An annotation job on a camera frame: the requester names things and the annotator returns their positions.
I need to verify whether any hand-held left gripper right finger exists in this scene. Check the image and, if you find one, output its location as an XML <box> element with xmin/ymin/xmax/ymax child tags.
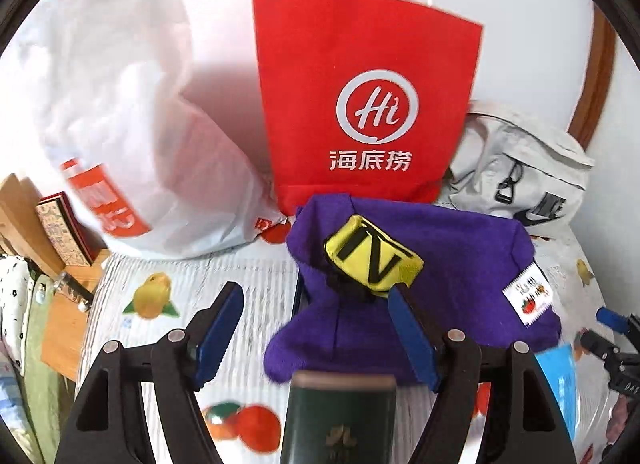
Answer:
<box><xmin>387</xmin><ymin>284</ymin><xmax>586</xmax><ymax>464</ymax></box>

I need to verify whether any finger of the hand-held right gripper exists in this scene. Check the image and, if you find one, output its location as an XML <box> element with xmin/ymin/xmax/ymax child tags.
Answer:
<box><xmin>596</xmin><ymin>307</ymin><xmax>640</xmax><ymax>341</ymax></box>
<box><xmin>579</xmin><ymin>328</ymin><xmax>627</xmax><ymax>371</ymax></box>

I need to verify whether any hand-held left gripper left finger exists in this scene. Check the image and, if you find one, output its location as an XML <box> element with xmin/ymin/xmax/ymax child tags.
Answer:
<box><xmin>54</xmin><ymin>281</ymin><xmax>246</xmax><ymax>464</ymax></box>

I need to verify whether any yellow pouch with black print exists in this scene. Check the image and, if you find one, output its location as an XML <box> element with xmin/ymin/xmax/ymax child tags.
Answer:
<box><xmin>322</xmin><ymin>214</ymin><xmax>425</xmax><ymax>299</ymax></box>

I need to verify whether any purple knitted cloth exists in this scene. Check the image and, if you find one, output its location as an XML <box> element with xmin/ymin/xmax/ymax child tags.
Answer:
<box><xmin>263</xmin><ymin>194</ymin><xmax>562</xmax><ymax>387</ymax></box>

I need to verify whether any dark green tin box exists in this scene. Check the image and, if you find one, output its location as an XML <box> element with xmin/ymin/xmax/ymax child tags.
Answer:
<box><xmin>279</xmin><ymin>371</ymin><xmax>398</xmax><ymax>464</ymax></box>

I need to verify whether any blue tissue pack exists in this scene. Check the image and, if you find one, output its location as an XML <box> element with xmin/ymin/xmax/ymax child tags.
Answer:
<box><xmin>534</xmin><ymin>341</ymin><xmax>583</xmax><ymax>445</ymax></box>

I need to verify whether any small clear glass jar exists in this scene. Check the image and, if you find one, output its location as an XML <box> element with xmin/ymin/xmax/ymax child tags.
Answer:
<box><xmin>51</xmin><ymin>271</ymin><xmax>96</xmax><ymax>311</ymax></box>

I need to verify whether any wooden chair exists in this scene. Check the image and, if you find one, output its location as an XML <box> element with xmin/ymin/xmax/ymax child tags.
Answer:
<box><xmin>0</xmin><ymin>173</ymin><xmax>112</xmax><ymax>385</ymax></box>

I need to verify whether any patterned book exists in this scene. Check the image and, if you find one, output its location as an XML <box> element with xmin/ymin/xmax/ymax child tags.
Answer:
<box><xmin>35</xmin><ymin>191</ymin><xmax>96</xmax><ymax>267</ymax></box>

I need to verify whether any grey waist bag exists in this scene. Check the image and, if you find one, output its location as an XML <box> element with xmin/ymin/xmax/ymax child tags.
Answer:
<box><xmin>435</xmin><ymin>99</ymin><xmax>596</xmax><ymax>237</ymax></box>

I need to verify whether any white plastic shopping bag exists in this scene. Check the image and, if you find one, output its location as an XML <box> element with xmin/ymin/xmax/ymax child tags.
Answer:
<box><xmin>5</xmin><ymin>0</ymin><xmax>291</xmax><ymax>261</ymax></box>

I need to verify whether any red paper bag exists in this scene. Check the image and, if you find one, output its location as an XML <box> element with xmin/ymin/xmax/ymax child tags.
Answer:
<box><xmin>251</xmin><ymin>0</ymin><xmax>484</xmax><ymax>217</ymax></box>

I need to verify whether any brown wooden door frame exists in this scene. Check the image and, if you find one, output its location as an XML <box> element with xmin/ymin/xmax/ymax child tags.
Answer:
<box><xmin>570</xmin><ymin>4</ymin><xmax>617</xmax><ymax>145</ymax></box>

